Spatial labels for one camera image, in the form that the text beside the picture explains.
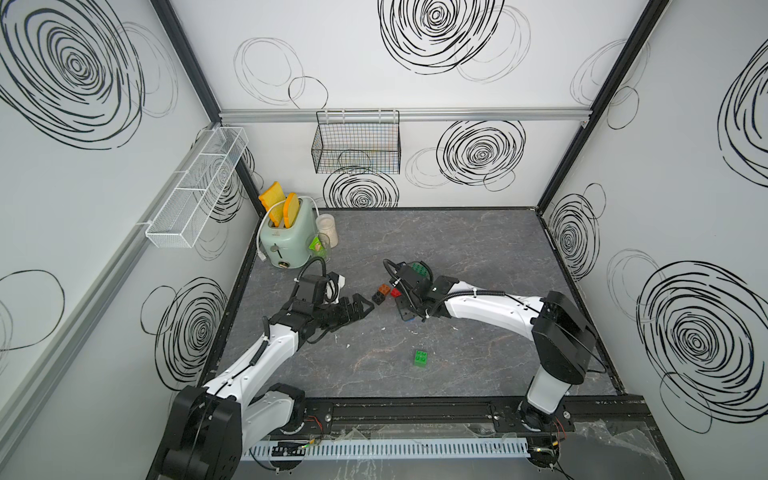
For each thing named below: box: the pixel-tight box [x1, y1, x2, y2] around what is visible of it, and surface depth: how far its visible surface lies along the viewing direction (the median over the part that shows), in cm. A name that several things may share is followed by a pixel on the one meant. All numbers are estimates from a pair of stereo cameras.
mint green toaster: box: [260, 197, 316, 269], surface depth 96 cm
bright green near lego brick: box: [414, 350, 429, 368], surface depth 82 cm
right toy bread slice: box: [283, 192, 299, 229], surface depth 94 cm
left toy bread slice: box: [258, 181, 286, 228], surface depth 96 cm
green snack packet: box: [308, 236, 324, 255], surface depth 104 cm
